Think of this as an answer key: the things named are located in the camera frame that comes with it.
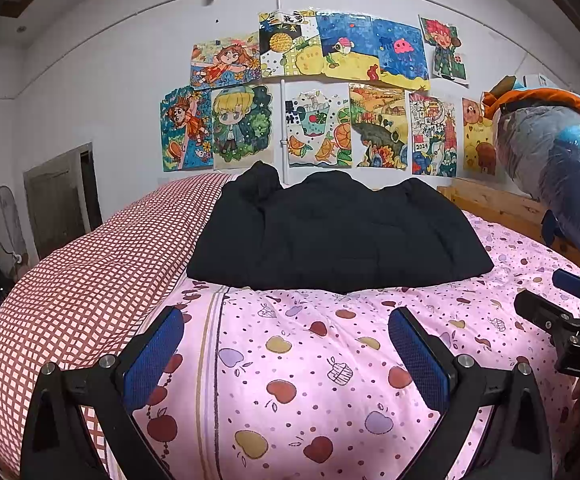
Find pineapple drawing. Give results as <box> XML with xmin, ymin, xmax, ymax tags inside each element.
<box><xmin>258</xmin><ymin>9</ymin><xmax>322</xmax><ymax>79</ymax></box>

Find red-haired figure drawing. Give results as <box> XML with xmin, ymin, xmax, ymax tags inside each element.
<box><xmin>418</xmin><ymin>15</ymin><xmax>470</xmax><ymax>84</ymax></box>

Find grey standing fan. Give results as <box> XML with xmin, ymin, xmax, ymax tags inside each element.
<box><xmin>0</xmin><ymin>185</ymin><xmax>30</xmax><ymax>282</ymax></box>

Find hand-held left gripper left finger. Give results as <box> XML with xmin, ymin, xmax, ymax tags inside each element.
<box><xmin>20</xmin><ymin>305</ymin><xmax>186</xmax><ymax>480</ymax></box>

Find black jacket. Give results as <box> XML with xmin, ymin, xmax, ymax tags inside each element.
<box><xmin>186</xmin><ymin>161</ymin><xmax>495</xmax><ymax>295</ymax></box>

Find red checked blanket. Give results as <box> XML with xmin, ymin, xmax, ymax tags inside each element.
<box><xmin>0</xmin><ymin>172</ymin><xmax>242</xmax><ymax>480</ymax></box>

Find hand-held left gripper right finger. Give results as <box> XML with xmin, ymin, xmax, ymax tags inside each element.
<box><xmin>387</xmin><ymin>307</ymin><xmax>553</xmax><ymax>480</ymax></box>

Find pink fruit-print bed sheet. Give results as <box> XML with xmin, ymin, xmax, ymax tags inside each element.
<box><xmin>82</xmin><ymin>205</ymin><xmax>580</xmax><ymax>480</ymax></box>

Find plastic-wrapped blue plush toy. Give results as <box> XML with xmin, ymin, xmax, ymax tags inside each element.
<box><xmin>480</xmin><ymin>75</ymin><xmax>580</xmax><ymax>274</ymax></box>

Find pink jellyfish drawing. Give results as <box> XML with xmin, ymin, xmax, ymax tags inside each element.
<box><xmin>371</xmin><ymin>18</ymin><xmax>431</xmax><ymax>92</ymax></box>

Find swimming orange-haired figure drawing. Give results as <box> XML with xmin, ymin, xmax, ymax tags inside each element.
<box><xmin>159</xmin><ymin>85</ymin><xmax>215</xmax><ymax>173</ymax></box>

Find field landscape drawing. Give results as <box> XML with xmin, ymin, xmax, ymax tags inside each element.
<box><xmin>348</xmin><ymin>83</ymin><xmax>410</xmax><ymax>169</ymax></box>

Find wooden bed frame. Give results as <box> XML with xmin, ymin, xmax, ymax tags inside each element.
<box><xmin>436</xmin><ymin>177</ymin><xmax>580</xmax><ymax>287</ymax></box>

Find penguin city drawing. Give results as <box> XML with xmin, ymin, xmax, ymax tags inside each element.
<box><xmin>408</xmin><ymin>90</ymin><xmax>459</xmax><ymax>177</ymax></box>

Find lying orange-haired figure drawing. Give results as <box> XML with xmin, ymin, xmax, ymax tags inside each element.
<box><xmin>190</xmin><ymin>34</ymin><xmax>262</xmax><ymax>92</ymax></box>

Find fruit juice drawing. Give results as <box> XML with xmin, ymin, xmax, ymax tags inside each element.
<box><xmin>283</xmin><ymin>83</ymin><xmax>354</xmax><ymax>169</ymax></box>

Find grey door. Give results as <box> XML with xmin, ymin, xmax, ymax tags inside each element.
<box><xmin>23</xmin><ymin>142</ymin><xmax>104</xmax><ymax>262</ymax></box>

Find blond figure drawing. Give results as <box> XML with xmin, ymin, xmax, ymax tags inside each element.
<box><xmin>210</xmin><ymin>83</ymin><xmax>275</xmax><ymax>171</ymax></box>

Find bear drawing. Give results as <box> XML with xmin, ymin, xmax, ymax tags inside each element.
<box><xmin>462</xmin><ymin>97</ymin><xmax>499</xmax><ymax>177</ymax></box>

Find fish on sand drawing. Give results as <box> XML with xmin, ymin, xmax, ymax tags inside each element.
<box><xmin>316</xmin><ymin>10</ymin><xmax>380</xmax><ymax>82</ymax></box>

